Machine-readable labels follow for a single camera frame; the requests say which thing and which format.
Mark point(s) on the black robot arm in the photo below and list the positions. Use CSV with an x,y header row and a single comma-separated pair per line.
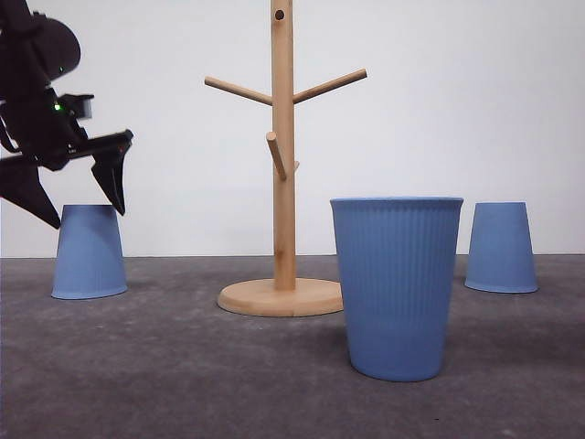
x,y
35,51

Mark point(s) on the blue ribbed cup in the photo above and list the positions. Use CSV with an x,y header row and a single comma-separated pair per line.
x,y
397,258

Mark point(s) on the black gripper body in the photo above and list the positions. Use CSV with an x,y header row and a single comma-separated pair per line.
x,y
46,127

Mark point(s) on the wooden mug tree stand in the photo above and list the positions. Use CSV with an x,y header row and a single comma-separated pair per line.
x,y
285,295

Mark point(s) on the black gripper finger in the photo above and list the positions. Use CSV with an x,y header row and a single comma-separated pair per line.
x,y
21,186
112,151

